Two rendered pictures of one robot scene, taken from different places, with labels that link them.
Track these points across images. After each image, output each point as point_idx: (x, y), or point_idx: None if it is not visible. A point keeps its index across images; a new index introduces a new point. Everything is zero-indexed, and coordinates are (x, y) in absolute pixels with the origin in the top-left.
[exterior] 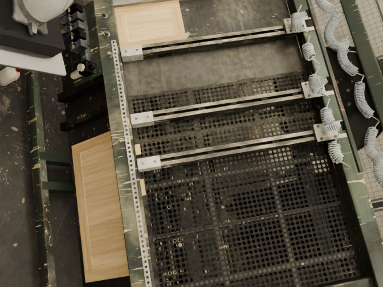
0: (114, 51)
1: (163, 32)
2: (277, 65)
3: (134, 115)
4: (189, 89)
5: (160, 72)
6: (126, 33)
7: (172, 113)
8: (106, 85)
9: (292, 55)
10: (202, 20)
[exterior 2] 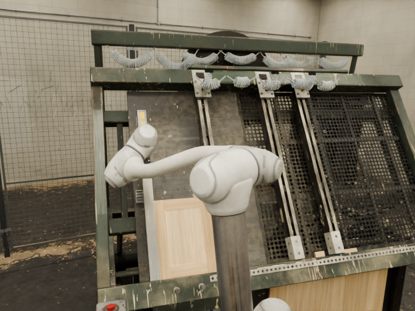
0: None
1: (194, 221)
2: (230, 114)
3: (296, 255)
4: (256, 199)
5: None
6: (195, 263)
7: (290, 216)
8: (263, 286)
9: (220, 99)
10: (179, 178)
